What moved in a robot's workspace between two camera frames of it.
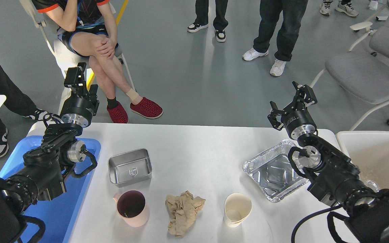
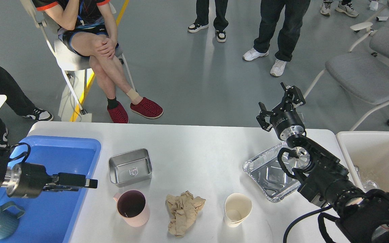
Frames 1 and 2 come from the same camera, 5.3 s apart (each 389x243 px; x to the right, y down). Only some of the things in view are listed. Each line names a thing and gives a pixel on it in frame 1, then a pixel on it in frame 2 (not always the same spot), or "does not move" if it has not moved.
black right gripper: x=298 y=121 to x=286 y=120
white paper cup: x=237 y=207 does not move
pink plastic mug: x=132 y=207 does not move
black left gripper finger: x=93 y=91 to x=59 y=188
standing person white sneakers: x=293 y=12 does not move
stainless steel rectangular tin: x=131 y=168 does not move
